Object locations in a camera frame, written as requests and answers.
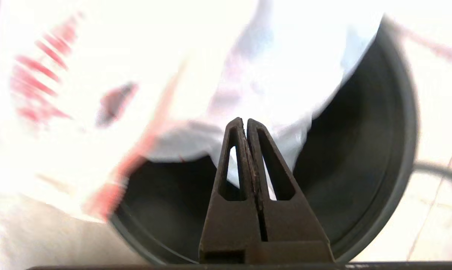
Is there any grey bin retaining ring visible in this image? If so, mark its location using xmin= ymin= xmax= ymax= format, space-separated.
xmin=413 ymin=161 xmax=452 ymax=190

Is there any fresh white red-print trash bag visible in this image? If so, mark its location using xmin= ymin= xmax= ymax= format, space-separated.
xmin=0 ymin=0 xmax=384 ymax=225

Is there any black trash bin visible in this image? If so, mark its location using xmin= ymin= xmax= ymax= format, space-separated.
xmin=110 ymin=15 xmax=418 ymax=265

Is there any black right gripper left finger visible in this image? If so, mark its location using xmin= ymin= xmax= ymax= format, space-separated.
xmin=199 ymin=116 xmax=267 ymax=264

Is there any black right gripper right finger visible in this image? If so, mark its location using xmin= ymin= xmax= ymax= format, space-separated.
xmin=245 ymin=118 xmax=334 ymax=263

